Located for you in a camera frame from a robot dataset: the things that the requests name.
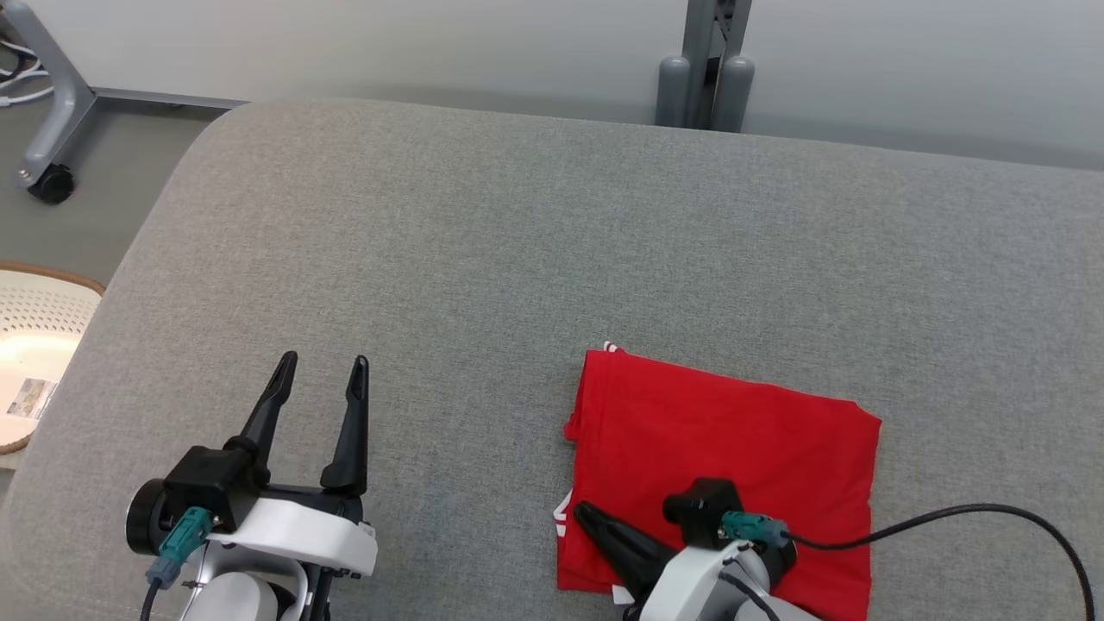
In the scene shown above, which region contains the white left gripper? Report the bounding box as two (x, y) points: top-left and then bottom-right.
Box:
(205, 350), (379, 621)

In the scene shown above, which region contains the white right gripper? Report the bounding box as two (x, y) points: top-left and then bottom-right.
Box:
(573, 502), (820, 621)

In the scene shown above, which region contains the red shirt with white trim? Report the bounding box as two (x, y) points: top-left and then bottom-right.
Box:
(555, 341), (883, 621)

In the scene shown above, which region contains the paper label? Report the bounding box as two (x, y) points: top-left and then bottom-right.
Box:
(4, 377), (60, 421)

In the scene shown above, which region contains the white laundry basket wooden rim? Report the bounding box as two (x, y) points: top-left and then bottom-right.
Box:
(0, 261), (106, 456)

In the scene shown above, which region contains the black castor wheel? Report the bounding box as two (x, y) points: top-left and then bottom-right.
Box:
(26, 164), (76, 205)

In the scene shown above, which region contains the grey rolling stand leg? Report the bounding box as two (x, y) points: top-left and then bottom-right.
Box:
(0, 0), (251, 186)

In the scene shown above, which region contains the teal right camera connector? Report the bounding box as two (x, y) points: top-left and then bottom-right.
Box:
(721, 511), (790, 550)

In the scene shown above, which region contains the teal camera connector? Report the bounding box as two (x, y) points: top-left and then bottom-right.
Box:
(721, 511), (790, 550)
(145, 506), (214, 590)

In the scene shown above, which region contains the teal left camera connector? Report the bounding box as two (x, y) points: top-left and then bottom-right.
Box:
(145, 506), (214, 590)

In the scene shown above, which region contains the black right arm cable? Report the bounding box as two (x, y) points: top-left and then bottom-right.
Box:
(781, 503), (1098, 621)

